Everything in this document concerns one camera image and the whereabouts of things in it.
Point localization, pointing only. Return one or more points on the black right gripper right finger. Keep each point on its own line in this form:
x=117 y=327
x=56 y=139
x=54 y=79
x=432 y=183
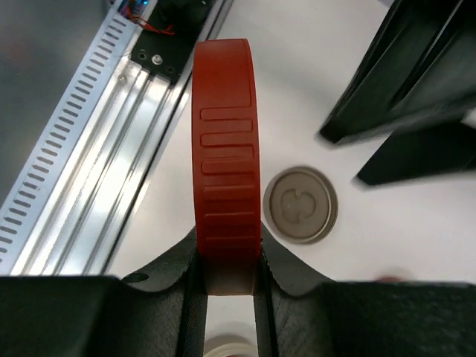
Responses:
x=300 y=312

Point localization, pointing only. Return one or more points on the slotted cable duct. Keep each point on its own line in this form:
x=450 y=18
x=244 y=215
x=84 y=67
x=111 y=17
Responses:
x=36 y=181

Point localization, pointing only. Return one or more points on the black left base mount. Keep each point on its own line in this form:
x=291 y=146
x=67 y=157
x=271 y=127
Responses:
x=169 y=32

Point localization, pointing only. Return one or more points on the beige round lid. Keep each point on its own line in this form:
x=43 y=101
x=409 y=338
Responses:
x=300 y=205

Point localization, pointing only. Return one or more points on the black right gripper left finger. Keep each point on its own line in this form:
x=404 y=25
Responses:
x=158 y=310

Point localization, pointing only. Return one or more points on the red round lid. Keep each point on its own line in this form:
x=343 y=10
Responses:
x=226 y=165

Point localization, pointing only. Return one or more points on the beige-banded steel container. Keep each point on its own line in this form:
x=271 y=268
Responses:
x=229 y=345

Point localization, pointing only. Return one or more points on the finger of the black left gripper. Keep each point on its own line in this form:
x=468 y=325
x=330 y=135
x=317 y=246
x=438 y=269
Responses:
x=418 y=71
x=435 y=151

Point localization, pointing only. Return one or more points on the aluminium rail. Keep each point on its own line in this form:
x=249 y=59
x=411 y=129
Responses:
x=79 y=228

